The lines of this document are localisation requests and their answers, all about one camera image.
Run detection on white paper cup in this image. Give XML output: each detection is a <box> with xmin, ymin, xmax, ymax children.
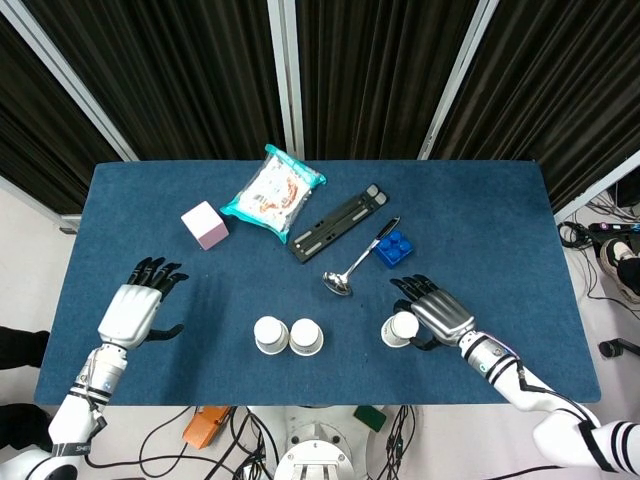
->
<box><xmin>288</xmin><ymin>318</ymin><xmax>325</xmax><ymax>357</ymax></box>
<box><xmin>380</xmin><ymin>311</ymin><xmax>420</xmax><ymax>348</ymax></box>
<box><xmin>253</xmin><ymin>315</ymin><xmax>291</xmax><ymax>356</ymax></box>

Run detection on black caster foot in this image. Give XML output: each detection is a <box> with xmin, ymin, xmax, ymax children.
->
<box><xmin>598</xmin><ymin>337</ymin><xmax>640</xmax><ymax>358</ymax></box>

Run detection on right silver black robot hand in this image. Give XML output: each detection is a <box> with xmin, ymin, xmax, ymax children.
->
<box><xmin>389</xmin><ymin>273</ymin><xmax>476</xmax><ymax>350</ymax></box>

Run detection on teal clear snack bag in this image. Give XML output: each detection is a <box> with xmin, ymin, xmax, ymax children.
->
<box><xmin>219</xmin><ymin>144</ymin><xmax>328</xmax><ymax>246</ymax></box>

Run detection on blue building block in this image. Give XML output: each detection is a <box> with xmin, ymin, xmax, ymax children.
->
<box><xmin>373</xmin><ymin>230</ymin><xmax>416</xmax><ymax>270</ymax></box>

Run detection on grey aluminium frame rail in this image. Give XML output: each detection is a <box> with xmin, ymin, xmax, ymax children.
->
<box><xmin>0</xmin><ymin>174</ymin><xmax>81</xmax><ymax>234</ymax></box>
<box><xmin>553</xmin><ymin>149</ymin><xmax>640</xmax><ymax>224</ymax></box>

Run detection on black pleated curtain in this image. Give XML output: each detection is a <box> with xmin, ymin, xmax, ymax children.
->
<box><xmin>22</xmin><ymin>0</ymin><xmax>296</xmax><ymax>161</ymax></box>
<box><xmin>294</xmin><ymin>0</ymin><xmax>484</xmax><ymax>161</ymax></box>
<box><xmin>0</xmin><ymin>14</ymin><xmax>121</xmax><ymax>214</ymax></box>
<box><xmin>429</xmin><ymin>0</ymin><xmax>640</xmax><ymax>211</ymax></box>

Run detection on black folding laptop stand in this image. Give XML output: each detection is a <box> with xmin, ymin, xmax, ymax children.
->
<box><xmin>287</xmin><ymin>183</ymin><xmax>390</xmax><ymax>263</ymax></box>

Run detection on white black sneaker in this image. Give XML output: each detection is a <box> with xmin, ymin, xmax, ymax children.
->
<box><xmin>598</xmin><ymin>237</ymin><xmax>640</xmax><ymax>301</ymax></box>

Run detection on grey aluminium post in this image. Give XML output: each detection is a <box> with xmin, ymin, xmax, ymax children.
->
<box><xmin>0</xmin><ymin>0</ymin><xmax>140</xmax><ymax>162</ymax></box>
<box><xmin>267</xmin><ymin>0</ymin><xmax>306</xmax><ymax>160</ymax></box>
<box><xmin>417</xmin><ymin>0</ymin><xmax>496</xmax><ymax>161</ymax></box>

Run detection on black tangled cables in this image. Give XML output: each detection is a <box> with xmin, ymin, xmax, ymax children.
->
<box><xmin>557</xmin><ymin>197</ymin><xmax>624</xmax><ymax>304</ymax></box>

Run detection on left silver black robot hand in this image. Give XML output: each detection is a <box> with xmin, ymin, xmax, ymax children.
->
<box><xmin>97</xmin><ymin>257</ymin><xmax>190</xmax><ymax>350</ymax></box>

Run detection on black power strip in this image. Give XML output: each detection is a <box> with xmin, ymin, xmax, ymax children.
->
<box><xmin>588</xmin><ymin>222</ymin><xmax>640</xmax><ymax>237</ymax></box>

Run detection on green foot pedal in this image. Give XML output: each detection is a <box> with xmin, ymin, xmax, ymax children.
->
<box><xmin>353</xmin><ymin>405</ymin><xmax>388</xmax><ymax>432</ymax></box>

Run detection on steel ladle black handle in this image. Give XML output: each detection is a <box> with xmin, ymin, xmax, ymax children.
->
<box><xmin>321</xmin><ymin>216</ymin><xmax>402</xmax><ymax>297</ymax></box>

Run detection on orange foot pedal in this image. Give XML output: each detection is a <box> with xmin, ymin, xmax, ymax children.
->
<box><xmin>182</xmin><ymin>406</ymin><xmax>234</xmax><ymax>450</ymax></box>

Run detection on pink cube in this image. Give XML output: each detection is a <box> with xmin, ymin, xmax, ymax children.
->
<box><xmin>180</xmin><ymin>200</ymin><xmax>230</xmax><ymax>251</ymax></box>

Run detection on black trouser leg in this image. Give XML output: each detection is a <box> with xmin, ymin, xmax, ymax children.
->
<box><xmin>0</xmin><ymin>329</ymin><xmax>51</xmax><ymax>372</ymax></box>

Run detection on black floor cable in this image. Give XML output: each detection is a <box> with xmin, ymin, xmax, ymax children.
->
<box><xmin>138</xmin><ymin>405</ymin><xmax>236</xmax><ymax>479</ymax></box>

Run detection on white robot torso base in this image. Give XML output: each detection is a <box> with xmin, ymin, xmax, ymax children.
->
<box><xmin>273</xmin><ymin>405</ymin><xmax>369</xmax><ymax>480</ymax></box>

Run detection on blue felt table cloth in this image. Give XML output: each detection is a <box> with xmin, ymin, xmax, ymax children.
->
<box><xmin>33</xmin><ymin>159</ymin><xmax>601</xmax><ymax>407</ymax></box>

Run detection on black shoe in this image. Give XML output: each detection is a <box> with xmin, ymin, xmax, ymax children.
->
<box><xmin>0</xmin><ymin>403</ymin><xmax>54</xmax><ymax>451</ymax></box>

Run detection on black cable bundle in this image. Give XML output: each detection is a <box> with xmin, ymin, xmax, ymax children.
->
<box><xmin>382</xmin><ymin>405</ymin><xmax>422</xmax><ymax>480</ymax></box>

